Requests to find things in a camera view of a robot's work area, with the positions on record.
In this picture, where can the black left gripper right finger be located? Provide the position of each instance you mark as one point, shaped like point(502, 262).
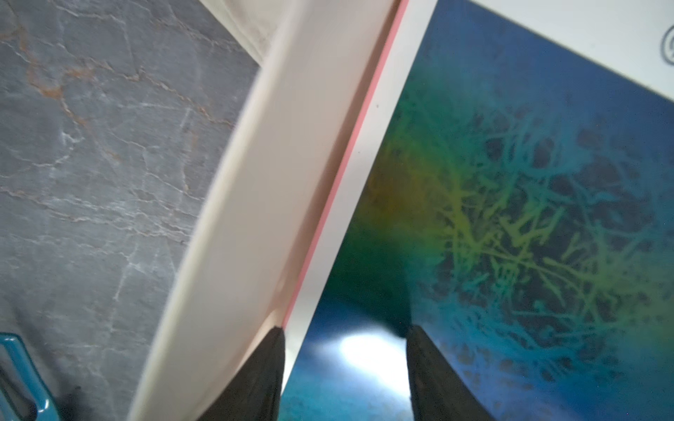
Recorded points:
point(437, 391)

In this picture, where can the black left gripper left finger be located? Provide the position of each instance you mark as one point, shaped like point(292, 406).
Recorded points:
point(254, 393)

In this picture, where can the white writing tablet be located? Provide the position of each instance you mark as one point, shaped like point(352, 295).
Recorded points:
point(520, 212)

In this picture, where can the cream plastic storage tray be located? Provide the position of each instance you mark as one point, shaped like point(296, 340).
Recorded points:
point(244, 258)

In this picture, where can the pink writing tablet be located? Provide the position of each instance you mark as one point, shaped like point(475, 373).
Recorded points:
point(374, 76)

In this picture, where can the yellow blue handled tool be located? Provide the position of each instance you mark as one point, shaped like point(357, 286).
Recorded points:
point(30, 378)

